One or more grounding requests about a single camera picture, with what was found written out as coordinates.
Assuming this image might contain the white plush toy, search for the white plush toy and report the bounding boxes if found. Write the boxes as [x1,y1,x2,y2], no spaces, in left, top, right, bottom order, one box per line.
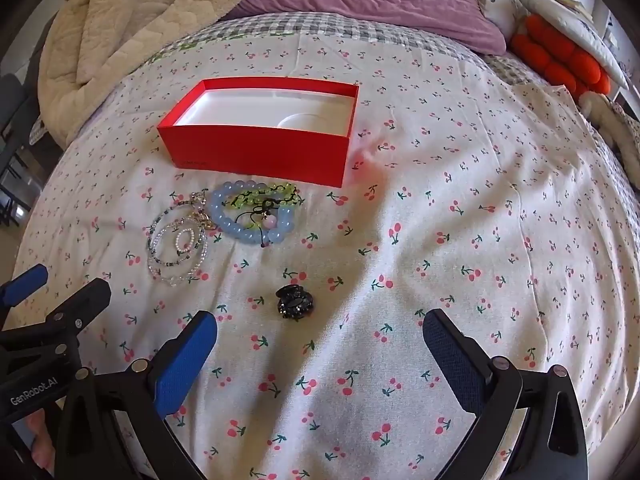
[578,91,639,188]

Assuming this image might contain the orange plush cushion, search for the orange plush cushion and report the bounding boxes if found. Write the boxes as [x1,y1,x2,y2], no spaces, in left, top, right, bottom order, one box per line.
[510,14,611,101]

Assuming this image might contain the white patterned pillow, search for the white patterned pillow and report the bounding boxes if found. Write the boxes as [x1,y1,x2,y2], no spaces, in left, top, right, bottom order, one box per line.
[478,0,628,90]

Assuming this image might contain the green bead black cord bracelet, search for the green bead black cord bracelet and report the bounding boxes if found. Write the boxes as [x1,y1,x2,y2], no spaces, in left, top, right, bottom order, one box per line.
[222,182,305,247]

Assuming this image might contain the person's left hand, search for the person's left hand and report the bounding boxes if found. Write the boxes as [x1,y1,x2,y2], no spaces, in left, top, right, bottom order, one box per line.
[26,410,55,474]

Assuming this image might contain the light blue bead bracelet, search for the light blue bead bracelet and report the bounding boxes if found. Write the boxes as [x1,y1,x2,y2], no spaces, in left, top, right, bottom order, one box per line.
[207,180,296,247]

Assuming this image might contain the grey chair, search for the grey chair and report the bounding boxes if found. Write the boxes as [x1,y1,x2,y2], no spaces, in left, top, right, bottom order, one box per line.
[1,74,48,190]

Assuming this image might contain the grey checked bed cover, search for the grey checked bed cover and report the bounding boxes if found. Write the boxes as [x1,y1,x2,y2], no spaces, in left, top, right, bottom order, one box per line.
[145,12,546,84]

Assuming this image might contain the black hair claw clip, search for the black hair claw clip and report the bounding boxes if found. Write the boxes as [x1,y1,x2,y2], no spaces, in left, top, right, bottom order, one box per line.
[276,284,314,321]

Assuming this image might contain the cherry print bed sheet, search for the cherry print bed sheet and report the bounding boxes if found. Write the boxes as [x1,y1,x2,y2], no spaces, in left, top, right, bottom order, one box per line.
[8,32,639,479]

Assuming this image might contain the clear crystal bead bracelet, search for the clear crystal bead bracelet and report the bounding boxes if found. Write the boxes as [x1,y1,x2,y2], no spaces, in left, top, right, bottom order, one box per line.
[147,218,207,288]

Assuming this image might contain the multicolour seed bead bracelet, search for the multicolour seed bead bracelet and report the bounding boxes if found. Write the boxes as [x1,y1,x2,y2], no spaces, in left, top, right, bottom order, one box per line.
[145,199,208,269]

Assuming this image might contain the beige fleece blanket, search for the beige fleece blanket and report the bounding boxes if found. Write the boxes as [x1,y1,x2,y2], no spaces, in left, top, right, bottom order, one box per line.
[38,0,242,148]

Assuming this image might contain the red open cardboard box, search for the red open cardboard box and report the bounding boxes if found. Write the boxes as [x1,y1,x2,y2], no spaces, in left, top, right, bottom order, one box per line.
[157,76,359,188]

